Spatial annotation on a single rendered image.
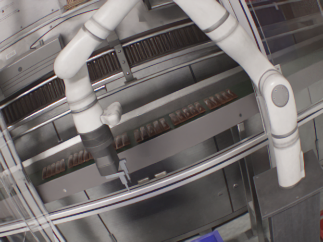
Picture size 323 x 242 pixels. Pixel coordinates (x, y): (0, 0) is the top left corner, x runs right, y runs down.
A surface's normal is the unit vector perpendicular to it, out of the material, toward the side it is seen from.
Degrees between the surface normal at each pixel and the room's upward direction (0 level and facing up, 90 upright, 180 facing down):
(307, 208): 90
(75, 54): 84
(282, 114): 93
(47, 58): 90
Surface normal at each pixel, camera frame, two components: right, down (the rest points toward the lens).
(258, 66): 0.29, 0.54
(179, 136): 0.14, 0.32
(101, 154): 0.05, 0.55
